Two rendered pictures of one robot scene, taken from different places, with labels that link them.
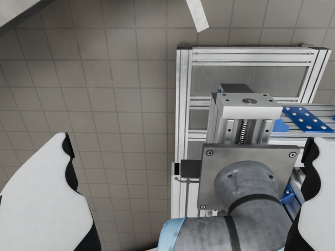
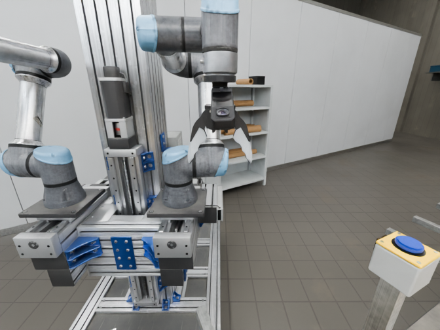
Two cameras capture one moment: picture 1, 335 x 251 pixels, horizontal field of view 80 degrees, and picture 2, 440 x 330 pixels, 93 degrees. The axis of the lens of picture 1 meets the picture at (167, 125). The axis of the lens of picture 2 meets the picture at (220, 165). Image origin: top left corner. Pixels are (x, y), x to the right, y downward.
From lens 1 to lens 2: 0.42 m
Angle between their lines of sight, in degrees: 40
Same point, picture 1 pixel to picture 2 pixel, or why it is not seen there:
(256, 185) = (176, 192)
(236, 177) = (186, 198)
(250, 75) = not seen: outside the picture
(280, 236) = (173, 165)
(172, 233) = (221, 166)
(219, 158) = (194, 209)
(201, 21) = (201, 311)
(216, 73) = not seen: outside the picture
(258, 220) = (181, 173)
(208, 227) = (205, 169)
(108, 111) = (291, 301)
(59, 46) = not seen: outside the picture
